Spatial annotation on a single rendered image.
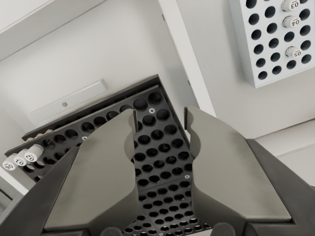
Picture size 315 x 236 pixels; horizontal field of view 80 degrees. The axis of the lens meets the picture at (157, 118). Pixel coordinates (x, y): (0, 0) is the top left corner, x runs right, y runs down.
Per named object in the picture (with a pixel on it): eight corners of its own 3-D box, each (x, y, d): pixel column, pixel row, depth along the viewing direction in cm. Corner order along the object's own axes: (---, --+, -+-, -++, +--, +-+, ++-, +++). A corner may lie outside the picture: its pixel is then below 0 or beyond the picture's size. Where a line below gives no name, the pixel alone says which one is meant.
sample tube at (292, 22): (268, 18, 26) (289, 18, 22) (278, 13, 26) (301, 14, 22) (269, 26, 26) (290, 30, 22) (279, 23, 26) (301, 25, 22)
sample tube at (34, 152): (52, 125, 22) (29, 150, 18) (60, 132, 22) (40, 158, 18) (45, 129, 22) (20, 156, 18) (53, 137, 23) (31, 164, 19)
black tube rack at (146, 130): (37, 122, 25) (3, 154, 20) (157, 67, 22) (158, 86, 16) (121, 215, 35) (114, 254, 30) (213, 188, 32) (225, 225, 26)
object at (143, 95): (8, 150, 20) (3, 154, 20) (158, 84, 17) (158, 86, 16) (20, 162, 21) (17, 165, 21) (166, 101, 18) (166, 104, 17)
